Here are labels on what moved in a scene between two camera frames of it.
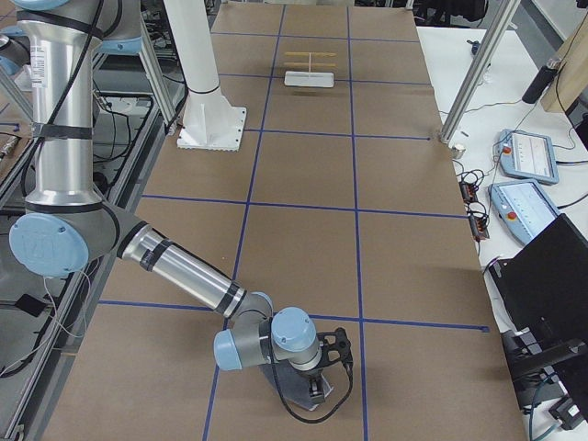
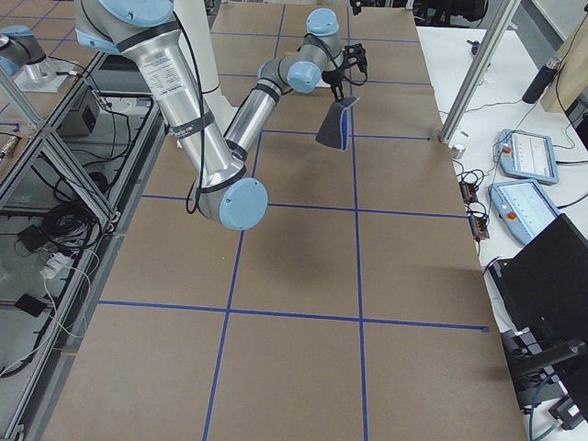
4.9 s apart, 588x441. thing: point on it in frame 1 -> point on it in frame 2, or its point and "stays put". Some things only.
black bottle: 539,84 stays put
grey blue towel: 296,384 -> 334,130
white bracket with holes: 210,120 stays put
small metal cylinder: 457,151 stays put
